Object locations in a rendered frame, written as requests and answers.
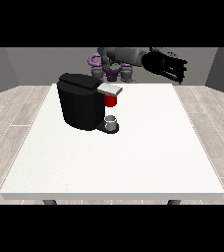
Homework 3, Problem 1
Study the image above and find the pale grey machine lid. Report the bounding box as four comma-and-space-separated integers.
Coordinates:
96, 82, 124, 98

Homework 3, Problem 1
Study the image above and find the small grey cup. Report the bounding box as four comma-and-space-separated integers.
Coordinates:
104, 114, 118, 131

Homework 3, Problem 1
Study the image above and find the red pod holder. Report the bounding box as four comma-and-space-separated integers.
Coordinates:
103, 94, 118, 108

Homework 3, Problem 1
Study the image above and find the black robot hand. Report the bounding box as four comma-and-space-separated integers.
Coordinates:
140, 47, 189, 86

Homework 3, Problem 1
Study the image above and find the black coffee machine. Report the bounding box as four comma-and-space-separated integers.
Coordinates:
56, 72, 121, 134

